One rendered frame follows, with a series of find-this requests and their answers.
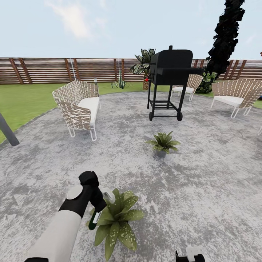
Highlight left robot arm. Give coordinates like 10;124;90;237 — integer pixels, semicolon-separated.
21;171;116;262

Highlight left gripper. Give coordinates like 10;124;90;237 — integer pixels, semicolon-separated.
90;190;107;213

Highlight insectifuge atomizer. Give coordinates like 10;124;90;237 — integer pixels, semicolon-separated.
85;208;103;230

